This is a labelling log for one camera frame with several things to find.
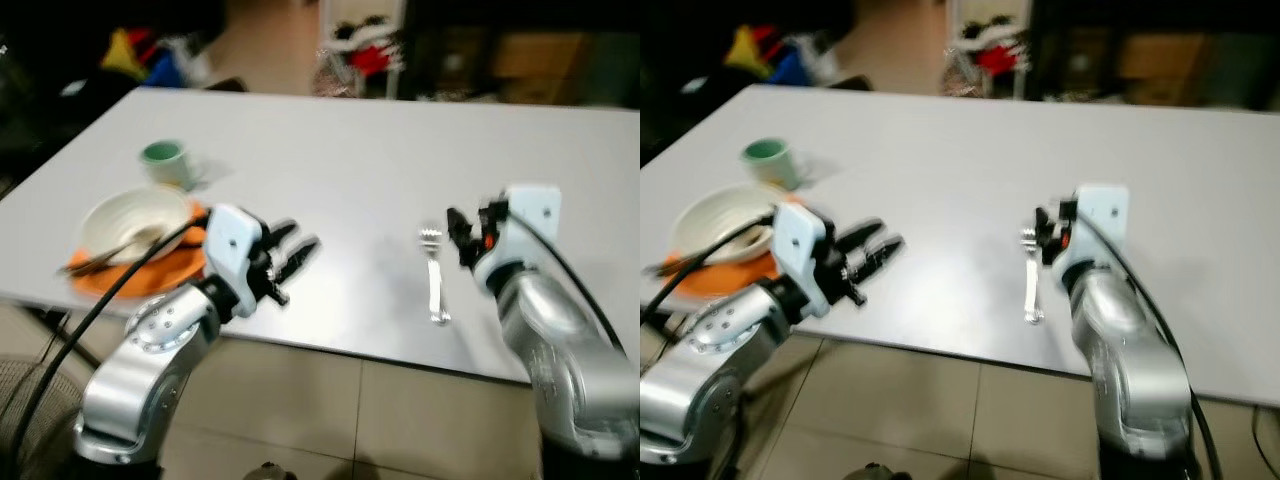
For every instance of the orange plate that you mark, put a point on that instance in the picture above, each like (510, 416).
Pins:
(165, 272)
(720, 278)

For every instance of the grey robot leg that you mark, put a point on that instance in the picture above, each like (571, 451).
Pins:
(878, 472)
(268, 472)

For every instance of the red cloth item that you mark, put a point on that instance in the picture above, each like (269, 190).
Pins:
(998, 60)
(370, 60)

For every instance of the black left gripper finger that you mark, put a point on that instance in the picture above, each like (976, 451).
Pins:
(860, 234)
(300, 256)
(878, 255)
(282, 234)

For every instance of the green ceramic mug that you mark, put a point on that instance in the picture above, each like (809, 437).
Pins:
(770, 162)
(165, 165)

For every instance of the blue bag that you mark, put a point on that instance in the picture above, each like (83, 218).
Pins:
(790, 68)
(165, 70)

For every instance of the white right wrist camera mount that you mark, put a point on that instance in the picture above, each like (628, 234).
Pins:
(525, 225)
(1100, 220)

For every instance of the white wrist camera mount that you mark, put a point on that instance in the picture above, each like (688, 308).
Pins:
(1100, 220)
(525, 225)
(230, 250)
(798, 250)

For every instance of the white ceramic bowl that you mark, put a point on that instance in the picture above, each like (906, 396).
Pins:
(715, 220)
(130, 220)

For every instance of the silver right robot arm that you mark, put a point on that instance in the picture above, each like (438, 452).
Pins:
(560, 370)
(1130, 370)

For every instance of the brown cardboard box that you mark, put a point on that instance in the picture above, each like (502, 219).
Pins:
(1160, 65)
(535, 65)

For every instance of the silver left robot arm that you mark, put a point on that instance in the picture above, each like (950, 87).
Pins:
(140, 370)
(700, 370)

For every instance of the silver metal fork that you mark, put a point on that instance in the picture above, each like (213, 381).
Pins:
(436, 280)
(1032, 280)

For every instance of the yellow bag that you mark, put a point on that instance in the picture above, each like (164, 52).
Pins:
(122, 55)
(746, 50)

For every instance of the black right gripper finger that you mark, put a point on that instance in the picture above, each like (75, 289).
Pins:
(1046, 236)
(462, 238)

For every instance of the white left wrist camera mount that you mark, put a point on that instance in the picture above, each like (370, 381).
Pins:
(230, 250)
(798, 250)

